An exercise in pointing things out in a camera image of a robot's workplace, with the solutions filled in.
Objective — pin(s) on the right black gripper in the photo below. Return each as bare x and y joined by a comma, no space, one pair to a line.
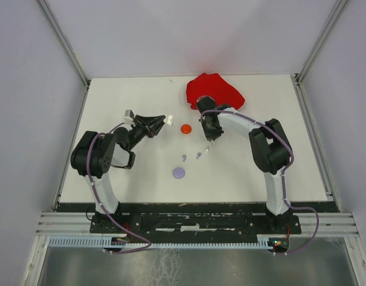
210,134

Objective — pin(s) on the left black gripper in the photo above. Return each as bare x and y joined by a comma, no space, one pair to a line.
156,123

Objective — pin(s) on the white earbud charging case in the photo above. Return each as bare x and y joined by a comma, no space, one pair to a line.
169,120

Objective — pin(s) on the orange earbud charging case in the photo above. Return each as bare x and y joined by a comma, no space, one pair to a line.
186,129

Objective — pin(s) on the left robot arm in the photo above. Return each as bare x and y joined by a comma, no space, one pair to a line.
96,153

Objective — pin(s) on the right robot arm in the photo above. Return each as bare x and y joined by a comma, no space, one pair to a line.
270,147

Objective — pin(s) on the purple earbud charging case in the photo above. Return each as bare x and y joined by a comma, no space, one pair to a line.
179,173

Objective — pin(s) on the red cloth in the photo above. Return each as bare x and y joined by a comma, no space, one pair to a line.
214,86

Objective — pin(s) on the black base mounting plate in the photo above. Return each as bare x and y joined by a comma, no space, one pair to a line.
190,223

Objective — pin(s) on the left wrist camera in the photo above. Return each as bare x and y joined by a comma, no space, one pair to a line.
129,117

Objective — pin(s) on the left aluminium frame post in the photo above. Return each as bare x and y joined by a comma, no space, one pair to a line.
62,39

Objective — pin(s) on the aluminium frame post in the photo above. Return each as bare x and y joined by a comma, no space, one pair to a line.
62,39
326,31

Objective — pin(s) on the aluminium frame rail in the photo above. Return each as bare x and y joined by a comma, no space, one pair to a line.
331,224

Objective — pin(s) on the right aluminium frame post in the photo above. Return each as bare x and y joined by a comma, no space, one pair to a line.
326,31

